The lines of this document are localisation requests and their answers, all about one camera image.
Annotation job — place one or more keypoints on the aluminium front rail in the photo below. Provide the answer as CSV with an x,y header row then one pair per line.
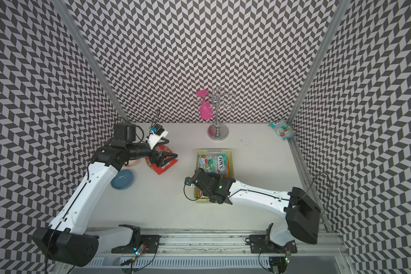
x,y
236,243

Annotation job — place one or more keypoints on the light green plastic basket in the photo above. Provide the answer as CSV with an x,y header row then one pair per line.
x,y
228,153

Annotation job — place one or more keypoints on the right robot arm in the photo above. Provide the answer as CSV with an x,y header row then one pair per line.
x,y
299,213

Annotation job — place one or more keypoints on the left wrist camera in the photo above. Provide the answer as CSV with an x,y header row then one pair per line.
x,y
157,133

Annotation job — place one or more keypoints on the red 100 candy bag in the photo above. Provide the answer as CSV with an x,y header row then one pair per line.
x,y
164,168

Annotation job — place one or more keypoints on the pink plastic wine glass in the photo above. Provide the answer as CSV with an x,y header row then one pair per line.
x,y
205,109

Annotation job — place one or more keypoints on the teal Fox's mint bag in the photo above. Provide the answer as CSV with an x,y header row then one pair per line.
x,y
215,163

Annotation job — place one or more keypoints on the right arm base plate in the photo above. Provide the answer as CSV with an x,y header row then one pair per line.
x,y
272,244

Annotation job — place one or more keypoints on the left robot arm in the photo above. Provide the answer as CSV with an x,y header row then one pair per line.
x,y
66,239

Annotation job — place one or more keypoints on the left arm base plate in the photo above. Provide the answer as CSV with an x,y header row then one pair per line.
x,y
142,244

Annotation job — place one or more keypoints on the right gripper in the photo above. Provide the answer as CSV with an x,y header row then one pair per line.
x,y
216,176

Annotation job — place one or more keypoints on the blue bowl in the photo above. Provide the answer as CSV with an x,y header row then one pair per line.
x,y
123,180

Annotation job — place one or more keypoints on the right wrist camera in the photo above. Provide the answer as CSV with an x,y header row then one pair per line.
x,y
188,181

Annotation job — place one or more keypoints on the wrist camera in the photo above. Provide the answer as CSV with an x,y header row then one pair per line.
x,y
188,181
157,133

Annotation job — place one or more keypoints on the chrome glass holder stand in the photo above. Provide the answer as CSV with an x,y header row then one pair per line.
x,y
221,99

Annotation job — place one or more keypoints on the orange patterned bowl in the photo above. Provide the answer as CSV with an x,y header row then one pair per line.
x,y
131,163

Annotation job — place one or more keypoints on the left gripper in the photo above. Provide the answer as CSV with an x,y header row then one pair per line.
x,y
161,161

